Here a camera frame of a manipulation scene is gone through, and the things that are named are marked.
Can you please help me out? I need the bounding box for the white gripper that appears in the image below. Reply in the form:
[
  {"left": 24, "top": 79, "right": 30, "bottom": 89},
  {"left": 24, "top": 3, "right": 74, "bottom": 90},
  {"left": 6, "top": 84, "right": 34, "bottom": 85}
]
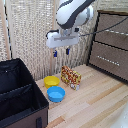
[{"left": 45, "top": 28, "right": 81, "bottom": 59}]

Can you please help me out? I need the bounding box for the brown drawer with short handle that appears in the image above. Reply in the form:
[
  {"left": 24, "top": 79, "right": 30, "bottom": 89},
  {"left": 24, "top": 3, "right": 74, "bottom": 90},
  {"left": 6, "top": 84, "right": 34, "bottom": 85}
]
[{"left": 88, "top": 41, "right": 128, "bottom": 82}]

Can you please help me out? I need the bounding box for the dark wooden drawer cabinet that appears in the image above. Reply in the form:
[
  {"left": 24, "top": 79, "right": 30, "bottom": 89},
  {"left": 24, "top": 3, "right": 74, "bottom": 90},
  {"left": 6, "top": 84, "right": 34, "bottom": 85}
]
[{"left": 86, "top": 9, "right": 128, "bottom": 85}]

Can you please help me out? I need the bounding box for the colourful patterned snack box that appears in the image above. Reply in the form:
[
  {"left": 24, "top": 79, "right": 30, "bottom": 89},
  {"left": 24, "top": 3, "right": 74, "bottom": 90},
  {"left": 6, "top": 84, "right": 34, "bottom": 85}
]
[{"left": 60, "top": 65, "right": 83, "bottom": 91}]

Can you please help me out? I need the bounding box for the yellow bowl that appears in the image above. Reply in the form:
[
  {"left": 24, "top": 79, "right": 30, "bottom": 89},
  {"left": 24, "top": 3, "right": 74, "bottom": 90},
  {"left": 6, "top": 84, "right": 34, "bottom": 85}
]
[{"left": 43, "top": 75, "right": 61, "bottom": 90}]

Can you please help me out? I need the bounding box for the beige woven curtain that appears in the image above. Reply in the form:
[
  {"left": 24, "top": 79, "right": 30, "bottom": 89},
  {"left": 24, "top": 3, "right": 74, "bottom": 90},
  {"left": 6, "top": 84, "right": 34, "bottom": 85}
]
[{"left": 0, "top": 0, "right": 101, "bottom": 82}]

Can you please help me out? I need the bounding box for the blue bowl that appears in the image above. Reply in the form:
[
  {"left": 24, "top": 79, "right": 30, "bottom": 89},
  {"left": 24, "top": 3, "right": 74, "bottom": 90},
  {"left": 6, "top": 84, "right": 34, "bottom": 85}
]
[{"left": 46, "top": 85, "right": 67, "bottom": 103}]

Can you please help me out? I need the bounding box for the black fabric storage bin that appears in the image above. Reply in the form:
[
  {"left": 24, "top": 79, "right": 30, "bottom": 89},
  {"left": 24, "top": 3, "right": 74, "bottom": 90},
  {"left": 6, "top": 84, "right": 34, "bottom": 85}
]
[{"left": 0, "top": 58, "right": 50, "bottom": 128}]

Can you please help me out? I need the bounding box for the narrow light wooden post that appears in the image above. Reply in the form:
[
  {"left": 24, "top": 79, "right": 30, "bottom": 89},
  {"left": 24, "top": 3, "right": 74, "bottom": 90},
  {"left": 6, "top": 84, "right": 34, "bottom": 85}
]
[{"left": 51, "top": 0, "right": 63, "bottom": 78}]

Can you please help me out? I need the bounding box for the brown drawer with long handle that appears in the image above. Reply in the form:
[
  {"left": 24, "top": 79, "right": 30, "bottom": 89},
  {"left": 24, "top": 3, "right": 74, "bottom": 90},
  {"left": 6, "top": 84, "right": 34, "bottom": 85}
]
[{"left": 94, "top": 13, "right": 128, "bottom": 52}]

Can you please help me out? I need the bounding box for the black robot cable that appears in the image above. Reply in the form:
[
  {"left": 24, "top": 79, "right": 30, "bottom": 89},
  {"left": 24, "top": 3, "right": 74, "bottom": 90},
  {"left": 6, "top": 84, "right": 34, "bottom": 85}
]
[{"left": 78, "top": 16, "right": 128, "bottom": 37}]

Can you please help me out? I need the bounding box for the wide light wooden post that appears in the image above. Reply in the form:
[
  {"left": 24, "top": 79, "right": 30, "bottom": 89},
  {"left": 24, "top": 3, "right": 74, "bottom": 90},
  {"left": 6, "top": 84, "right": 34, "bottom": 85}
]
[{"left": 0, "top": 0, "right": 11, "bottom": 63}]

